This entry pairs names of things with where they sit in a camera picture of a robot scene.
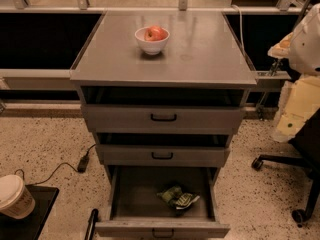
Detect top grey drawer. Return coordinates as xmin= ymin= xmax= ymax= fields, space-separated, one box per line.
xmin=81 ymin=86 xmax=243 ymax=134

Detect green jalapeno chip bag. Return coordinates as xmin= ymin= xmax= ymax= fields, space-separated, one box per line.
xmin=157 ymin=185 xmax=200 ymax=210

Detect metal diagonal rod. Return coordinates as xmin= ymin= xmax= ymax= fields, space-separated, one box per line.
xmin=256 ymin=0 xmax=320 ymax=109

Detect grey drawer cabinet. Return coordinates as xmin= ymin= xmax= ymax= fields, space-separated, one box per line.
xmin=71 ymin=10 xmax=256 ymax=175

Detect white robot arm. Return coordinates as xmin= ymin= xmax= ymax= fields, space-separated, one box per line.
xmin=268 ymin=4 xmax=320 ymax=142

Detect grey drawer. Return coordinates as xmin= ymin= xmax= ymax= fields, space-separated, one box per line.
xmin=96 ymin=166 xmax=229 ymax=240
xmin=97 ymin=133 xmax=230 ymax=167
xmin=81 ymin=86 xmax=243 ymax=134

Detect black side table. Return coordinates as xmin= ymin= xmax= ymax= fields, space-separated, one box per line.
xmin=0 ymin=185 xmax=59 ymax=240

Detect white cable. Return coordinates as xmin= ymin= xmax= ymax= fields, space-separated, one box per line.
xmin=231 ymin=4 xmax=247 ymax=57

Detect paper coffee cup with lid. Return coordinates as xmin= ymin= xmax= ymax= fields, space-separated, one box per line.
xmin=0 ymin=175 xmax=35 ymax=219

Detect bottom grey drawer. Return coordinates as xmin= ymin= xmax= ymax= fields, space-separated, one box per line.
xmin=96 ymin=166 xmax=229 ymax=240

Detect black power adapter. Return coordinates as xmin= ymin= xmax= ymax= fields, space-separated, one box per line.
xmin=77 ymin=155 xmax=89 ymax=173

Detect red apple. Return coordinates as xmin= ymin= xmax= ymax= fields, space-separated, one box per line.
xmin=144 ymin=25 xmax=167 ymax=41

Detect middle grey drawer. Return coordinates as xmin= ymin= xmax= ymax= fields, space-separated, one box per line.
xmin=97 ymin=133 xmax=230 ymax=167

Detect black power cable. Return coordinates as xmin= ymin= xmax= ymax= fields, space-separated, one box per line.
xmin=13 ymin=143 xmax=97 ymax=187

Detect black curved bar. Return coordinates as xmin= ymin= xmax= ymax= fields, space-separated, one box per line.
xmin=84 ymin=209 xmax=98 ymax=240

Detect black office chair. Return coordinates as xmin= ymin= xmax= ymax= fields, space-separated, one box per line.
xmin=251 ymin=109 xmax=320 ymax=227

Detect white ceramic bowl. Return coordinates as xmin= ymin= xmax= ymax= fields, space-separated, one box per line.
xmin=135 ymin=27 xmax=170 ymax=55

